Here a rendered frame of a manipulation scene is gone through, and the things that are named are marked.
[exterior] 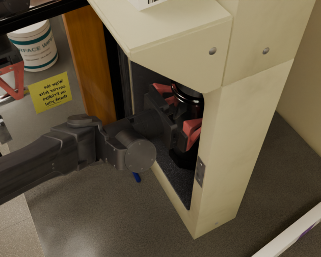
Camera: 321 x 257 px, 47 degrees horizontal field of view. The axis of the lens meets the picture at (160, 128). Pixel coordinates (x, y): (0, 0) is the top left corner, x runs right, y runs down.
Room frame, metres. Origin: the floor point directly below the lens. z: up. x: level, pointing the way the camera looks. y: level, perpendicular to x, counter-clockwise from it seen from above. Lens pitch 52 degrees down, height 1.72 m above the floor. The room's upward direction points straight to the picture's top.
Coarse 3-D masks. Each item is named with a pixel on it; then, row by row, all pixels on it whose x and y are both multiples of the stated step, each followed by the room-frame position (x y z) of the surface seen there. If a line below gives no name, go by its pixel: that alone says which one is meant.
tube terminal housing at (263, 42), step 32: (224, 0) 0.33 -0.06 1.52; (256, 0) 0.32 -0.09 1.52; (288, 0) 0.34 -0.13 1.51; (256, 32) 0.32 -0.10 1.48; (288, 32) 0.35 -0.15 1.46; (128, 64) 0.57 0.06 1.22; (256, 64) 0.33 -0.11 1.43; (288, 64) 0.36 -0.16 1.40; (224, 96) 0.31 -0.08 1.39; (256, 96) 0.34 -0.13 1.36; (224, 128) 0.32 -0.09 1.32; (256, 128) 0.35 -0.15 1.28; (224, 160) 0.32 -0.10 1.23; (192, 192) 0.33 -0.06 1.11; (224, 192) 0.33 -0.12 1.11; (192, 224) 0.32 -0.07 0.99
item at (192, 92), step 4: (176, 84) 0.48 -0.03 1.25; (180, 84) 0.47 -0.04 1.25; (180, 88) 0.47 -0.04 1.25; (184, 88) 0.46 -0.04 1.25; (188, 88) 0.46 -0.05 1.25; (184, 92) 0.46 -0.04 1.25; (188, 92) 0.46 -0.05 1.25; (192, 92) 0.45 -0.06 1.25; (196, 92) 0.45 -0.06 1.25; (196, 96) 0.45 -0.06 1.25; (200, 96) 0.45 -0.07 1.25
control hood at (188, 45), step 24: (96, 0) 0.33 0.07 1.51; (120, 0) 0.33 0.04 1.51; (168, 0) 0.33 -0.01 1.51; (192, 0) 0.33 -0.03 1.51; (120, 24) 0.29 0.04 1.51; (144, 24) 0.29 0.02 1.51; (168, 24) 0.29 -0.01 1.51; (192, 24) 0.29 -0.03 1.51; (216, 24) 0.30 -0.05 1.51; (144, 48) 0.26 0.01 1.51; (168, 48) 0.27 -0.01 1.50; (192, 48) 0.29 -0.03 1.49; (216, 48) 0.30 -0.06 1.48; (168, 72) 0.27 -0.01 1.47; (192, 72) 0.29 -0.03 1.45; (216, 72) 0.30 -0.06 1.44
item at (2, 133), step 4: (0, 120) 0.42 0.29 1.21; (0, 124) 0.42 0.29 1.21; (4, 124) 0.42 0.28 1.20; (0, 128) 0.41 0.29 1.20; (4, 128) 0.42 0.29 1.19; (0, 132) 0.41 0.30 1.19; (4, 132) 0.42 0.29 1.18; (8, 132) 0.42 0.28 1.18; (0, 136) 0.41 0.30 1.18; (4, 136) 0.42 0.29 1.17; (8, 136) 0.42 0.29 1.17; (0, 140) 0.41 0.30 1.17; (4, 140) 0.41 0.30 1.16; (8, 140) 0.42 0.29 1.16
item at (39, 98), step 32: (32, 32) 0.49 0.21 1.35; (64, 32) 0.52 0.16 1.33; (96, 32) 0.55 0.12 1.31; (0, 64) 0.45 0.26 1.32; (32, 64) 0.48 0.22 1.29; (64, 64) 0.51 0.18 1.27; (96, 64) 0.54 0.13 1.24; (0, 96) 0.44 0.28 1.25; (32, 96) 0.47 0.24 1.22; (64, 96) 0.50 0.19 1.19; (96, 96) 0.54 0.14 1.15; (32, 128) 0.46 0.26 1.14
